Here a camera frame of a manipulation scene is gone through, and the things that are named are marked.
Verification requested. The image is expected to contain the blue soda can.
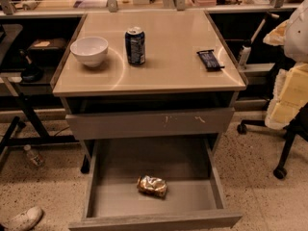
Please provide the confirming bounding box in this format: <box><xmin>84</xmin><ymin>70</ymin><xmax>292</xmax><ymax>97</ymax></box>
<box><xmin>125</xmin><ymin>27</ymin><xmax>145</xmax><ymax>65</ymax></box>

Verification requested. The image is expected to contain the black office chair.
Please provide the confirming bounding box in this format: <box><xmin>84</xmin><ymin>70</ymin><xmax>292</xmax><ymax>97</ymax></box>
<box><xmin>237</xmin><ymin>104</ymin><xmax>308</xmax><ymax>180</ymax></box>

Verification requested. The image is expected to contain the dark box under shelf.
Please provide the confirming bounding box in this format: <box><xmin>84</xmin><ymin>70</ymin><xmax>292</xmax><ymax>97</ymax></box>
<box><xmin>27</xmin><ymin>38</ymin><xmax>67</xmax><ymax>65</ymax></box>

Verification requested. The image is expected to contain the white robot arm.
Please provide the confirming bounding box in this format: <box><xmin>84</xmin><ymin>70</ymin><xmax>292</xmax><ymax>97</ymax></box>
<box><xmin>263</xmin><ymin>0</ymin><xmax>308</xmax><ymax>130</ymax></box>

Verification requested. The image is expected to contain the grey top drawer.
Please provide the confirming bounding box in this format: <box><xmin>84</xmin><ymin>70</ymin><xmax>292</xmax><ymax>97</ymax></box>
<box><xmin>66</xmin><ymin>108</ymin><xmax>234</xmax><ymax>140</ymax></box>

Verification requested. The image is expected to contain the plastic water bottle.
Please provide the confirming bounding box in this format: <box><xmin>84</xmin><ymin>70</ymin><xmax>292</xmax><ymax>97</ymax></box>
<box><xmin>23</xmin><ymin>144</ymin><xmax>44</xmax><ymax>167</ymax></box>

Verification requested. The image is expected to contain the dark round bottle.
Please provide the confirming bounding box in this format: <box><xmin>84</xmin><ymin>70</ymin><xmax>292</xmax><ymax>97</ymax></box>
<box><xmin>19</xmin><ymin>49</ymin><xmax>43</xmax><ymax>83</ymax></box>

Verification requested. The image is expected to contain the black table stand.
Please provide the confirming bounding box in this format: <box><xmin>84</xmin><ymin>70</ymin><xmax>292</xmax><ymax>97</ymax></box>
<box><xmin>0</xmin><ymin>77</ymin><xmax>80</xmax><ymax>171</ymax></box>

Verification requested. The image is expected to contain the grey drawer cabinet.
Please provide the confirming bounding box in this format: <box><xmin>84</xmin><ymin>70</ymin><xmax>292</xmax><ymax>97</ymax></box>
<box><xmin>49</xmin><ymin>10</ymin><xmax>249</xmax><ymax>175</ymax></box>

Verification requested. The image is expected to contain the white ceramic bowl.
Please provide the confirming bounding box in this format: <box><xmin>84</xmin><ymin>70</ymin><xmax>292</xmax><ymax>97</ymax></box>
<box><xmin>70</xmin><ymin>37</ymin><xmax>109</xmax><ymax>67</ymax></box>

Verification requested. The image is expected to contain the dark snack bar wrapper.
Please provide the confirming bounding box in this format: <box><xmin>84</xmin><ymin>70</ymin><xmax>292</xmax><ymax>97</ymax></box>
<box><xmin>197</xmin><ymin>49</ymin><xmax>223</xmax><ymax>71</ymax></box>

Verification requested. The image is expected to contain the white shoe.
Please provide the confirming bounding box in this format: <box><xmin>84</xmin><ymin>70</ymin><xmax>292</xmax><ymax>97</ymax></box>
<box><xmin>0</xmin><ymin>206</ymin><xmax>43</xmax><ymax>231</ymax></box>

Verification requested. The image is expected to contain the open grey middle drawer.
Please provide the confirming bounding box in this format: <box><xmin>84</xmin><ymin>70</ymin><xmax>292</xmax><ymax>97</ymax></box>
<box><xmin>69</xmin><ymin>137</ymin><xmax>242</xmax><ymax>231</ymax></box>

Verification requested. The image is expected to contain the white spray bottle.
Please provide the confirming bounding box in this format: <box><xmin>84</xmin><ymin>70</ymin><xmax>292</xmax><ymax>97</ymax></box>
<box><xmin>238</xmin><ymin>13</ymin><xmax>279</xmax><ymax>69</ymax></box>

